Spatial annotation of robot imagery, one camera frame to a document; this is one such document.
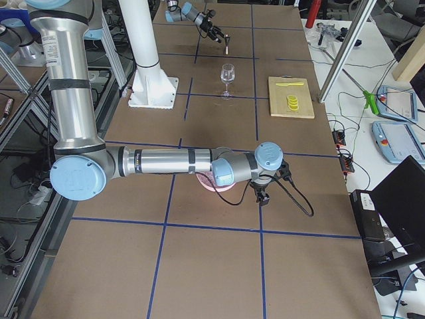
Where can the steel cocktail jigger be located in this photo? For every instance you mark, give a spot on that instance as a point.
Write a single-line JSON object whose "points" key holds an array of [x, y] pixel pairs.
{"points": [[226, 44]]}

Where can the green grabber tool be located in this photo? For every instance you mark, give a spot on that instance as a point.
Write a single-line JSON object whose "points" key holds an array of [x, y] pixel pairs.
{"points": [[370, 102]]}

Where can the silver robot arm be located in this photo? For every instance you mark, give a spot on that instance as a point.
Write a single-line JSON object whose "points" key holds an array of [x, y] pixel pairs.
{"points": [[84, 163], [188, 12]]}

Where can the bamboo cutting board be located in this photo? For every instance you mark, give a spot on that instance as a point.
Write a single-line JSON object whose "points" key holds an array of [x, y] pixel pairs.
{"points": [[279, 102]]}

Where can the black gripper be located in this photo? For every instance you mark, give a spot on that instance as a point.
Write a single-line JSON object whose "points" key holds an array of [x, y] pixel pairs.
{"points": [[260, 186], [206, 25]]}

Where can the white pedestal mount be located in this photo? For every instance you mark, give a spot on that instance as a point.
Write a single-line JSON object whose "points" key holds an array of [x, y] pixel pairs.
{"points": [[151, 87]]}

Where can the black monitor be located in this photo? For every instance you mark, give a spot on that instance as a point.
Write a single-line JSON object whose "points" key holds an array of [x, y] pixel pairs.
{"points": [[399, 200]]}

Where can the aluminium frame post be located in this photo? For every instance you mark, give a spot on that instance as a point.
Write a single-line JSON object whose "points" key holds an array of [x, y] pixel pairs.
{"points": [[363, 12]]}

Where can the black box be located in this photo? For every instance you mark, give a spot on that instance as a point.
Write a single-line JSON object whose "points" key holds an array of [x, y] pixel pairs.
{"points": [[366, 216]]}

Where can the pink bowl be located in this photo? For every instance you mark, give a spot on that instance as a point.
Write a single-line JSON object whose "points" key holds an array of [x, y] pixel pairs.
{"points": [[206, 179]]}

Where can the yellow plastic knife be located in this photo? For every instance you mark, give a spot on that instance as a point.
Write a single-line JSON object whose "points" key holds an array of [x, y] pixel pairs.
{"points": [[286, 84]]}

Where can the clear wine glass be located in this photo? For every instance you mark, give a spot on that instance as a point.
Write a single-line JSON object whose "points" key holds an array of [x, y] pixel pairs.
{"points": [[227, 77]]}

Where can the blue teach pendant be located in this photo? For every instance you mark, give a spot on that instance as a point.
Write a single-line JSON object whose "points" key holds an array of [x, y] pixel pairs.
{"points": [[397, 141], [397, 104]]}

